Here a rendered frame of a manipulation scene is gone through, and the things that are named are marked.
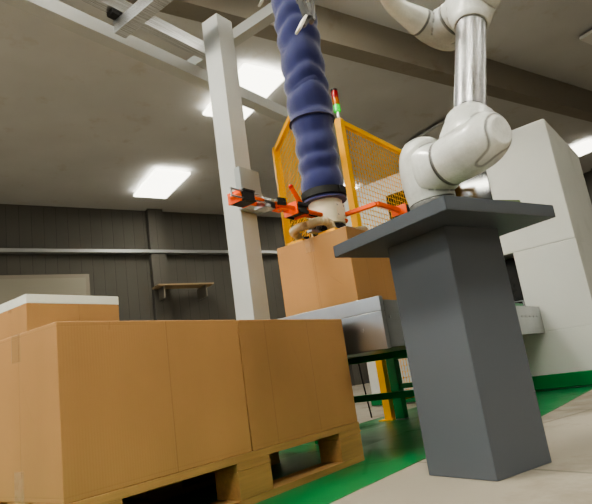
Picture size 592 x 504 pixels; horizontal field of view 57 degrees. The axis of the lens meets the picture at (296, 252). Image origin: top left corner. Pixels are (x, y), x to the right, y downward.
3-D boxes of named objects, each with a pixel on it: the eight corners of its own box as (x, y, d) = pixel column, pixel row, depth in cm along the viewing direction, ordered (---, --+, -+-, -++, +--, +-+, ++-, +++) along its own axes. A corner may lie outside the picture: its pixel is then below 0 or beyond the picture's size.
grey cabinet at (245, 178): (258, 214, 379) (253, 174, 385) (264, 212, 375) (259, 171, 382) (238, 210, 363) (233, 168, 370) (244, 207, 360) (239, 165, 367)
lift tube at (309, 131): (320, 212, 287) (292, 38, 310) (355, 199, 274) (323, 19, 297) (294, 205, 270) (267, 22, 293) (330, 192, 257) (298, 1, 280)
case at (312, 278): (356, 329, 299) (344, 259, 308) (422, 316, 276) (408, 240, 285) (287, 332, 252) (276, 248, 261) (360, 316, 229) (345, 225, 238)
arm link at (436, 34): (411, 18, 208) (436, -6, 197) (446, 40, 215) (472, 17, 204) (410, 44, 203) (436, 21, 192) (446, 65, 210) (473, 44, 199)
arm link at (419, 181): (433, 211, 190) (416, 153, 195) (472, 190, 175) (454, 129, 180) (398, 212, 182) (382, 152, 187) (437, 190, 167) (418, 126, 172)
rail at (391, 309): (538, 333, 398) (531, 308, 402) (545, 332, 395) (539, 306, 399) (380, 348, 218) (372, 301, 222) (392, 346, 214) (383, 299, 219)
